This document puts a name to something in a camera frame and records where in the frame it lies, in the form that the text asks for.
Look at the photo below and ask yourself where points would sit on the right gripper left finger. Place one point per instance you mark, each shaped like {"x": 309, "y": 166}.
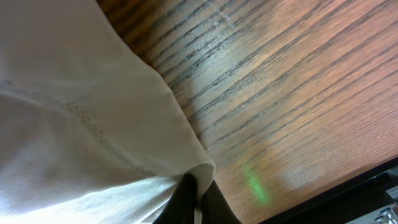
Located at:
{"x": 180, "y": 208}

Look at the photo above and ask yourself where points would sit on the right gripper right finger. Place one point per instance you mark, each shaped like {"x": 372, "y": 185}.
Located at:
{"x": 215, "y": 209}

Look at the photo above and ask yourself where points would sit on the beige khaki shorts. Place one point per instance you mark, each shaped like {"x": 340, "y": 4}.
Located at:
{"x": 89, "y": 132}

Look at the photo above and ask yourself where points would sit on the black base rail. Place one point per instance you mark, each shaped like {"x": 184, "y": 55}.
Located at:
{"x": 346, "y": 202}

